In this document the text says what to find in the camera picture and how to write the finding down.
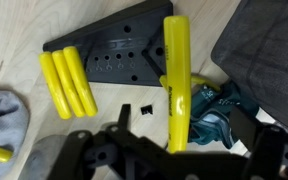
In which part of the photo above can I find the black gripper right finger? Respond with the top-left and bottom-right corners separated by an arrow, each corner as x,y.
228,106 -> 288,180

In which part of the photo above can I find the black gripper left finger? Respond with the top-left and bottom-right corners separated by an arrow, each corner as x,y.
47,103 -> 165,180

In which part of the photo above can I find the black hex key stand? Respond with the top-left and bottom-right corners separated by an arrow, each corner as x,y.
42,0 -> 174,88

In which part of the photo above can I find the teal printed bag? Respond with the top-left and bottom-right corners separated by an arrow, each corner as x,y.
188,81 -> 262,149

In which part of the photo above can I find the small black plastic piece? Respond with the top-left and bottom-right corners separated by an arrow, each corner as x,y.
140,104 -> 154,116

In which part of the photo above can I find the gray cloth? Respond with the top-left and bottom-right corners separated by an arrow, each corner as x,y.
0,88 -> 31,180

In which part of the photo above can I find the dark gray fabric bin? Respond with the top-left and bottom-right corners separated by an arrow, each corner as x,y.
210,0 -> 288,134

